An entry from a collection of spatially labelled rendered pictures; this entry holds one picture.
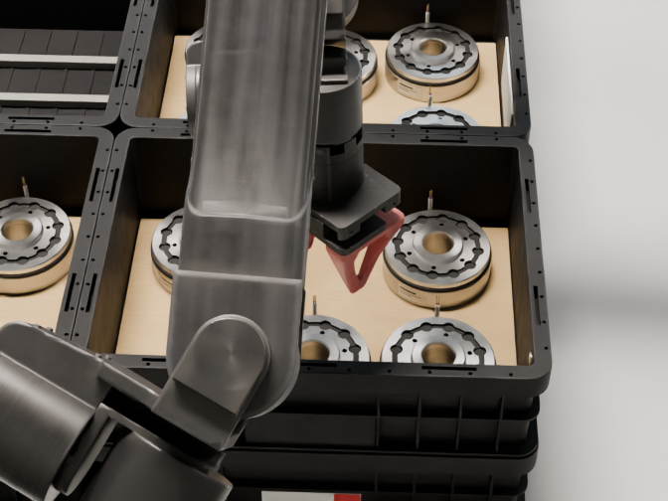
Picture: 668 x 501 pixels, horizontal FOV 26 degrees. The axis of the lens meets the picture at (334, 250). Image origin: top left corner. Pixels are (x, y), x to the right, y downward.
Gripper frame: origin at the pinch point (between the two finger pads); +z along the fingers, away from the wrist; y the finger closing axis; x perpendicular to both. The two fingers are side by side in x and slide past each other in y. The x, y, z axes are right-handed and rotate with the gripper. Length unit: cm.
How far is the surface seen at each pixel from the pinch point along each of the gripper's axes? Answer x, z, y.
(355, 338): 4.1, 13.4, -1.6
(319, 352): 1.2, 14.4, -3.3
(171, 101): 15.0, 15.0, -42.0
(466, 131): 25.9, 6.3, -8.7
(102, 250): -9.2, 5.9, -19.9
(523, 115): 31.7, 6.4, -6.6
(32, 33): 11, 14, -63
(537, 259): 17.9, 7.0, 7.2
